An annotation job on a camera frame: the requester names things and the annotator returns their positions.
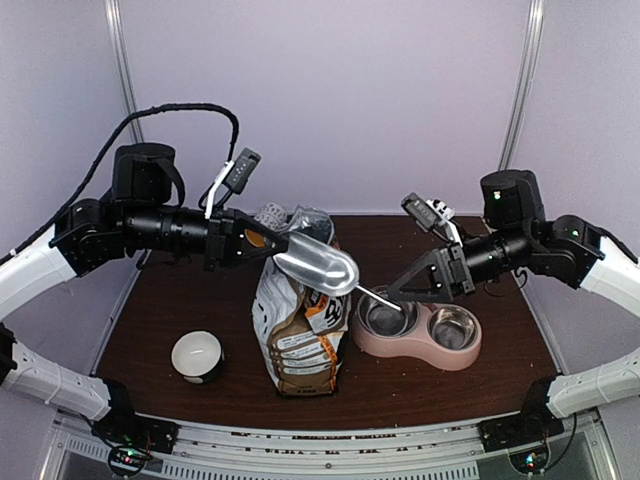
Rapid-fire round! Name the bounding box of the right aluminium frame post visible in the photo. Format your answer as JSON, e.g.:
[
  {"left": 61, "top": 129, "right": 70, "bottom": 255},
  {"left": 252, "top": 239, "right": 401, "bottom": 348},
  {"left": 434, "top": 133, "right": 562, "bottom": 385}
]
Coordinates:
[{"left": 498, "top": 0, "right": 545, "bottom": 170}]

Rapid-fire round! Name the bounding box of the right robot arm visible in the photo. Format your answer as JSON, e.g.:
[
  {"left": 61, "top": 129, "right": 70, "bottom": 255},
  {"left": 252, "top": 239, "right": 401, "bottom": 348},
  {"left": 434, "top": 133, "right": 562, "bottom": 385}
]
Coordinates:
[{"left": 387, "top": 169, "right": 639, "bottom": 442}]

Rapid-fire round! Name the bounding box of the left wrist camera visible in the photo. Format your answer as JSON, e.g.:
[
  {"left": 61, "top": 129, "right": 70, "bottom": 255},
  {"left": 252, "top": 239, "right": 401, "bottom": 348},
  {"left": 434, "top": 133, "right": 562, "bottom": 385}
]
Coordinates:
[{"left": 204, "top": 148, "right": 262, "bottom": 219}]

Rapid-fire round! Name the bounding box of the left aluminium frame post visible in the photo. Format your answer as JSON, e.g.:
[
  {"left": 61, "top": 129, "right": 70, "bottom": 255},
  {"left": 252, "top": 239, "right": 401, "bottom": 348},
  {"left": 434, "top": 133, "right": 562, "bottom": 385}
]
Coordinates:
[{"left": 104, "top": 0, "right": 137, "bottom": 115}]

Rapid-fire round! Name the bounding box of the pink double pet feeder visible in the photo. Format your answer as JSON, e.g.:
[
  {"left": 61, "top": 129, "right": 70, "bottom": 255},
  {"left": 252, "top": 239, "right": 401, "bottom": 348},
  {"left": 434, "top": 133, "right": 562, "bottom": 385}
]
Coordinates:
[{"left": 350, "top": 302, "right": 482, "bottom": 371}]

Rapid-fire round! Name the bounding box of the metal food scoop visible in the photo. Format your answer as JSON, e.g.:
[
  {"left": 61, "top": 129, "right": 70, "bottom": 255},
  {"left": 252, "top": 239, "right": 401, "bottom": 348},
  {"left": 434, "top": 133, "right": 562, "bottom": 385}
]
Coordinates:
[{"left": 273, "top": 232, "right": 401, "bottom": 312}]

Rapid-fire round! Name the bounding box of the dog food bag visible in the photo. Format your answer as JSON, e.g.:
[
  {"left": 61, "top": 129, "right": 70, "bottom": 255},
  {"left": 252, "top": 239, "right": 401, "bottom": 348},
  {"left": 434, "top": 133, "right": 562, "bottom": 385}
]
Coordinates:
[{"left": 251, "top": 203, "right": 350, "bottom": 399}]

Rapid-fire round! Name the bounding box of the small steel feeder bowl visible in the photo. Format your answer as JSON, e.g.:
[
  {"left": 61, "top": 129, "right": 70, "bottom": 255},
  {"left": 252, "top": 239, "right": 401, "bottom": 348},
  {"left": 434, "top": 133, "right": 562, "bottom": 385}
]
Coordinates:
[{"left": 427, "top": 305, "right": 480, "bottom": 351}]

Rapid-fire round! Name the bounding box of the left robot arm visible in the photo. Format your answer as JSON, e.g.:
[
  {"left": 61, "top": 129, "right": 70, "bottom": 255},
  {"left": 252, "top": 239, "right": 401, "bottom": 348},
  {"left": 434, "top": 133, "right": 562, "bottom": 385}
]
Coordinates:
[{"left": 1, "top": 143, "right": 288, "bottom": 444}]

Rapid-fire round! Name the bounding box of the aluminium front rail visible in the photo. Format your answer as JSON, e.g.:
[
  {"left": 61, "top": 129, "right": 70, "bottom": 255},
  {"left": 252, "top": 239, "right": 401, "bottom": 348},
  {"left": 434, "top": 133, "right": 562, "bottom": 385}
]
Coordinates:
[{"left": 49, "top": 399, "right": 611, "bottom": 480}]

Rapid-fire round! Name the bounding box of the large steel feeder bowl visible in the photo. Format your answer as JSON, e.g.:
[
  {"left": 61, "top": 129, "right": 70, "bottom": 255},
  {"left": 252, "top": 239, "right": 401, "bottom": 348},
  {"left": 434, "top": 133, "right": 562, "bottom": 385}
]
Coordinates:
[{"left": 356, "top": 294, "right": 419, "bottom": 338}]

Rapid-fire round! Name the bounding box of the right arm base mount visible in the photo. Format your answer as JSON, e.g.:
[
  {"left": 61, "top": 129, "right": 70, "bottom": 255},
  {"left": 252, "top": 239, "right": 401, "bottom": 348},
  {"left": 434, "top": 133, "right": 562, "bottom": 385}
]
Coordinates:
[{"left": 478, "top": 375, "right": 565, "bottom": 476}]

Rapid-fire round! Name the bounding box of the aluminium frame post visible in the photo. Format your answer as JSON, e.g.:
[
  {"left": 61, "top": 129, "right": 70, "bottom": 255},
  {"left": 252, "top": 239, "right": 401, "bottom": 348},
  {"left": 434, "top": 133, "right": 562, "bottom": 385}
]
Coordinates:
[
  {"left": 498, "top": 0, "right": 545, "bottom": 170},
  {"left": 104, "top": 0, "right": 137, "bottom": 115}
]

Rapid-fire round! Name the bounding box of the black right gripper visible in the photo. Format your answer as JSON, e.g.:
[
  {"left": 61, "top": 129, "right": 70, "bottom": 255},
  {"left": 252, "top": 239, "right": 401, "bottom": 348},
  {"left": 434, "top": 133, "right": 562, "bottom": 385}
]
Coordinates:
[{"left": 386, "top": 224, "right": 534, "bottom": 305}]

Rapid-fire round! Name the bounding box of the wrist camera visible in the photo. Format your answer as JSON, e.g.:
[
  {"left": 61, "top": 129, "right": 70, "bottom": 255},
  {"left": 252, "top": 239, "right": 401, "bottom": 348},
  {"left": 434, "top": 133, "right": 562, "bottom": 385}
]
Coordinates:
[
  {"left": 204, "top": 148, "right": 262, "bottom": 219},
  {"left": 401, "top": 192, "right": 463, "bottom": 245}
]

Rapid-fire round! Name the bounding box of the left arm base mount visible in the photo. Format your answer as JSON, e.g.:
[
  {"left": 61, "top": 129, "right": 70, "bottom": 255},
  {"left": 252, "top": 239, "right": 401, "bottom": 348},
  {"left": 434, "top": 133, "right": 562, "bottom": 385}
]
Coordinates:
[{"left": 87, "top": 379, "right": 179, "bottom": 479}]

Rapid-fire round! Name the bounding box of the white ceramic bowl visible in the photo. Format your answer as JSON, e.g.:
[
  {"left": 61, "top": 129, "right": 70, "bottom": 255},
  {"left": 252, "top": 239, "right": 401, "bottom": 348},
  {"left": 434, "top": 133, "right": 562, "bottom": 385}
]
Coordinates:
[{"left": 171, "top": 330, "right": 225, "bottom": 385}]

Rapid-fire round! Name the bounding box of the black braided cable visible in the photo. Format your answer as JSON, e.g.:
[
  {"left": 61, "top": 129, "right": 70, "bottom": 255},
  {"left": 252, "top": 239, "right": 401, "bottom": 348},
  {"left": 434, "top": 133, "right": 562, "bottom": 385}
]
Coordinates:
[{"left": 0, "top": 102, "right": 240, "bottom": 266}]

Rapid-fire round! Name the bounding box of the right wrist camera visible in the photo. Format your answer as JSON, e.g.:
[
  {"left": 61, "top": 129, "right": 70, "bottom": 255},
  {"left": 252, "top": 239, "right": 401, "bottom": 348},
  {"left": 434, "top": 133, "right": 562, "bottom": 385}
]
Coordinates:
[{"left": 401, "top": 192, "right": 463, "bottom": 245}]

